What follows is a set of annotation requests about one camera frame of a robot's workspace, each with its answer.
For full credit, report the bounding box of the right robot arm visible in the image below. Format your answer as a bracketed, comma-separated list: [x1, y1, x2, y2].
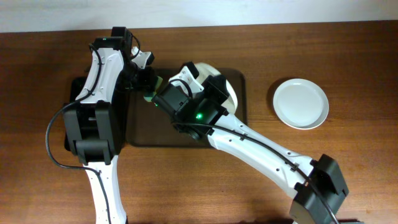
[152, 75, 349, 223]

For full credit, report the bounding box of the small black tray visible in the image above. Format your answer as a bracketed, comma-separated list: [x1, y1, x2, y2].
[63, 76, 127, 152]

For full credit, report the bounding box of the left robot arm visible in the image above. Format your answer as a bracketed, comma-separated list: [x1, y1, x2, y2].
[62, 27, 162, 223]

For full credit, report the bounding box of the white plate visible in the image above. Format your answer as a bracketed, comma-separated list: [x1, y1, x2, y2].
[194, 62, 238, 114]
[272, 78, 330, 130]

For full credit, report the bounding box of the brown plastic serving tray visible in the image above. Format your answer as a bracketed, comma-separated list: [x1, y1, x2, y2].
[126, 68, 248, 148]

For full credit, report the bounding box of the green scrubbing sponge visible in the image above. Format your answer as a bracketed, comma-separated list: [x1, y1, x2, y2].
[143, 76, 163, 103]

